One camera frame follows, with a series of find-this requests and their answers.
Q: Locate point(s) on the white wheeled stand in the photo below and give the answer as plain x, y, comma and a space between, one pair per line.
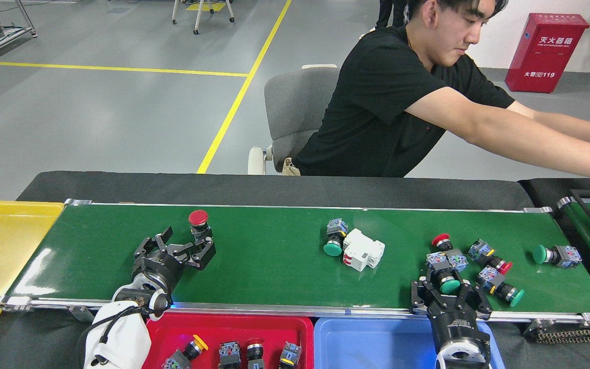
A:
198, 15

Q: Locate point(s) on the red plastic tray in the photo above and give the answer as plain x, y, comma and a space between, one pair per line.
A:
274, 330

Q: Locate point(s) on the grey office chair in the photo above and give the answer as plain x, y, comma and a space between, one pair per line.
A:
295, 102

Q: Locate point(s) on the red push button switch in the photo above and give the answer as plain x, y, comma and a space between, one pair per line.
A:
255, 352
229, 354
457, 259
200, 225
487, 255

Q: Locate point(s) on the long green conveyor belt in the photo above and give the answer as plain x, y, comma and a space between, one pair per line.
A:
274, 256

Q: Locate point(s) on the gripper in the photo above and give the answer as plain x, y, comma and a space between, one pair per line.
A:
454, 323
159, 269

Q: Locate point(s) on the red fire extinguisher cabinet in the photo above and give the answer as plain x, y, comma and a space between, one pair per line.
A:
546, 51

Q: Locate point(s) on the white circuit breaker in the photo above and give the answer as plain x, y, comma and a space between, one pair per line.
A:
362, 250

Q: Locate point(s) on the blue plastic tray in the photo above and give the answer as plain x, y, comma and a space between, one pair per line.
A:
366, 348

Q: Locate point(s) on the aluminium frame rack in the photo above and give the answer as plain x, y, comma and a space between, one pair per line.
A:
13, 31

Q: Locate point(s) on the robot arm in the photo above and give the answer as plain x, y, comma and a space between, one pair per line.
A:
116, 338
461, 356

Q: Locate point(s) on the person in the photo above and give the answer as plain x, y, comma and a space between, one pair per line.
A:
390, 13
377, 102

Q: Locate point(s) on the person's right forearm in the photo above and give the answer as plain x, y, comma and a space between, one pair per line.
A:
556, 148

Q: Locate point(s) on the person's left forearm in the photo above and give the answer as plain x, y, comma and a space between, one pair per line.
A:
582, 128

